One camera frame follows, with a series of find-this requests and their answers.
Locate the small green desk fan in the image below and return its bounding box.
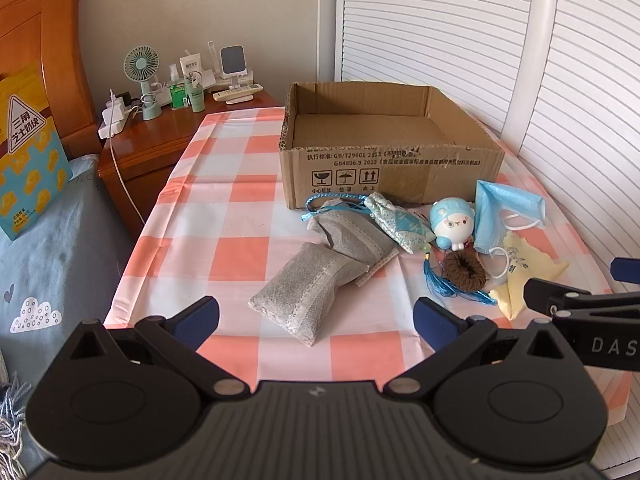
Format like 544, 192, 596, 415
123, 46, 162, 121

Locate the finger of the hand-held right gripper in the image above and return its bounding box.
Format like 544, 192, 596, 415
611, 257, 640, 281
522, 277, 640, 318

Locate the brown cardboard box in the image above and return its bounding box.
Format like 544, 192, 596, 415
278, 81, 505, 211

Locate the patterned sachet with blue tassel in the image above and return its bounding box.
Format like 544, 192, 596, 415
301, 192, 498, 307

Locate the yellow and blue snack bag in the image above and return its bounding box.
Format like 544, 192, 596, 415
0, 62, 71, 241

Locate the blue patterned bedding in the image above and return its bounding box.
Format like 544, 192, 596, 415
0, 154, 136, 376

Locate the pink and white checkered tablecloth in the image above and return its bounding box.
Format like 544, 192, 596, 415
104, 106, 633, 426

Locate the green sanitizer bottle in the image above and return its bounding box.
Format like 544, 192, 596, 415
169, 64, 187, 111

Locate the white phone stand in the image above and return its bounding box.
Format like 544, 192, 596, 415
219, 46, 250, 92

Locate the blue and white plush toy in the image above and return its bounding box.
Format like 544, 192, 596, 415
429, 199, 478, 251

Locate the blue face mask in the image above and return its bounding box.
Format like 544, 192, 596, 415
472, 179, 547, 278

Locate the brown hair scrunchie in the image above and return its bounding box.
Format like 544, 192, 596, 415
442, 251, 487, 295

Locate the white tube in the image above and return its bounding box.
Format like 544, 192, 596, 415
181, 50, 203, 79

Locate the white power strip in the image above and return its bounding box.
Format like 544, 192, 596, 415
98, 89, 129, 139

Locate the wooden nightstand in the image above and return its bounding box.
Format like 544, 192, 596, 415
96, 90, 286, 241

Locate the grey fabric sachet bag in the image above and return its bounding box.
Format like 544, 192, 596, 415
248, 242, 371, 347
307, 199, 399, 287

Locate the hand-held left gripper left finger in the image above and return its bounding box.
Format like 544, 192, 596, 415
70, 296, 247, 402

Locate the white louvered closet door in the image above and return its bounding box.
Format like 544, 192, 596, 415
495, 0, 640, 301
335, 0, 556, 126

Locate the white power cable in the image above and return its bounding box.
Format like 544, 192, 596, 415
111, 135, 147, 227

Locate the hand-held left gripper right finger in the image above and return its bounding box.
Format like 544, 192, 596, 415
384, 297, 576, 400

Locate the grey fringed blanket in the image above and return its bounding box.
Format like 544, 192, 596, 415
0, 370, 32, 461

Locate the pale green bottle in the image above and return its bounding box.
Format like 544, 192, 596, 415
187, 77, 206, 113

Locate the wooden bed headboard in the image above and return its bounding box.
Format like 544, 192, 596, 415
0, 0, 103, 161

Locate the yellow cloth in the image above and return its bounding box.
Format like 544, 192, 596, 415
487, 231, 571, 322

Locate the white remote control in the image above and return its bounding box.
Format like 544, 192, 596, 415
212, 84, 264, 104

